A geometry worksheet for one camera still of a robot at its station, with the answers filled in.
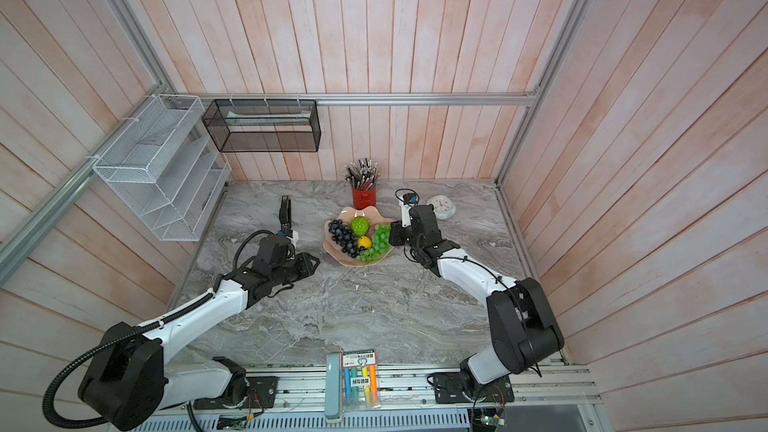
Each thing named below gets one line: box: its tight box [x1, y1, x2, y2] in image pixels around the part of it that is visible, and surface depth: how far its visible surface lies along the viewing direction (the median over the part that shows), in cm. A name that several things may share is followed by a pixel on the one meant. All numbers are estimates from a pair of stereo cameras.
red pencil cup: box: [352, 186, 377, 210], surface depth 107 cm
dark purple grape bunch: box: [328, 219, 362, 259], surface depth 98 cm
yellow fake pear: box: [357, 236, 373, 248], surface depth 98 cm
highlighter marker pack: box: [342, 349, 381, 411], surface depth 76 cm
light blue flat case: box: [324, 352, 341, 419], surface depth 76 cm
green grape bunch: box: [357, 224, 392, 263], surface depth 94 cm
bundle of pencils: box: [343, 158, 381, 191], surface depth 103 cm
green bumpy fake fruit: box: [351, 216, 370, 237], surface depth 100 cm
